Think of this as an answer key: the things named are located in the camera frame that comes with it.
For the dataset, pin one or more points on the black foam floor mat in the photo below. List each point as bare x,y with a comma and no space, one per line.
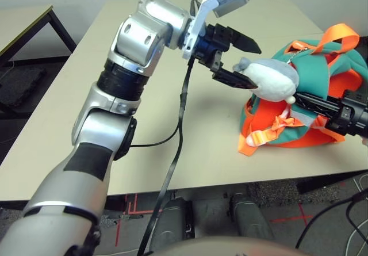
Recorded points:
20,83

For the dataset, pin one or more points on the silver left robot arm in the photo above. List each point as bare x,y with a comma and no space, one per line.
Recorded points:
138,40

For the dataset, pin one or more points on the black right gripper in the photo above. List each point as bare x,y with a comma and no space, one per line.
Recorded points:
356,115

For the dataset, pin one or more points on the teal and orange backpack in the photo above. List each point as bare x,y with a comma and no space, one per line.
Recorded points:
313,69

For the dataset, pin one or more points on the grey white plush whale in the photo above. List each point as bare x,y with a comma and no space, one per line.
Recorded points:
273,80

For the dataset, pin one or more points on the black-legged side table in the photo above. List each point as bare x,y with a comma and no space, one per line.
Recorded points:
34,23

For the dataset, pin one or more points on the grey right robot leg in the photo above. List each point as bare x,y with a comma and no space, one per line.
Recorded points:
250,215

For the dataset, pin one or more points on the grey left robot leg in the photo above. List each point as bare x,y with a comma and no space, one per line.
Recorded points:
172,221

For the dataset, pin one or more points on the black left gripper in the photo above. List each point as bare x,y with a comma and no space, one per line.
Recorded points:
214,43

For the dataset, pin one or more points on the grey robot leg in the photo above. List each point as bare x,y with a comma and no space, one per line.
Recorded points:
172,221
250,215

